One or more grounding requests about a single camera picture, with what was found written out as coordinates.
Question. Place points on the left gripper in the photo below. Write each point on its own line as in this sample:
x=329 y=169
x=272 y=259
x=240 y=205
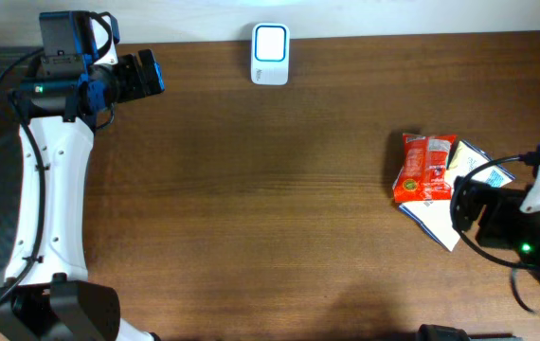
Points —
x=138 y=85

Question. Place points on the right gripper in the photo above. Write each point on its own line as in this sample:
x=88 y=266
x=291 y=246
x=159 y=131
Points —
x=495 y=203

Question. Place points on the white barcode scanner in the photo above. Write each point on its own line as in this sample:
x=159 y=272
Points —
x=270 y=54

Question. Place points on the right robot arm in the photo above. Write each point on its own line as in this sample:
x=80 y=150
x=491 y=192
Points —
x=526 y=259

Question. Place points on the large yellow wipes bag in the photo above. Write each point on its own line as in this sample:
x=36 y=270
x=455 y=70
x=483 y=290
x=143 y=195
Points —
x=433 y=217

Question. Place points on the red Hacks candy bag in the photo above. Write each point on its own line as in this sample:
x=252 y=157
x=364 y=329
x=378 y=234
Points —
x=422 y=176

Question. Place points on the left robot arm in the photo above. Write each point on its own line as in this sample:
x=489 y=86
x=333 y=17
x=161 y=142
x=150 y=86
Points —
x=73 y=77

